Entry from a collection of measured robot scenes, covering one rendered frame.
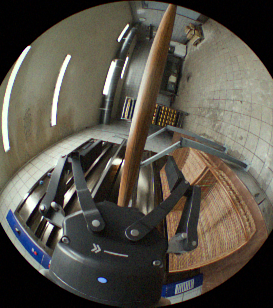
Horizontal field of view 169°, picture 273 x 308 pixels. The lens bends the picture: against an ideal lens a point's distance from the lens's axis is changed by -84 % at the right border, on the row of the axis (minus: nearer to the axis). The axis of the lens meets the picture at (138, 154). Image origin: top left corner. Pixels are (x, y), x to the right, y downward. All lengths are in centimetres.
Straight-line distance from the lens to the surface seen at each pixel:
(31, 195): 112
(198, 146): 66
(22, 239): 98
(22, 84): 150
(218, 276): 85
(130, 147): 17
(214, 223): 79
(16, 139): 149
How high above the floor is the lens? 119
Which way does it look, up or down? 1 degrees down
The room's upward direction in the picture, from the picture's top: 77 degrees counter-clockwise
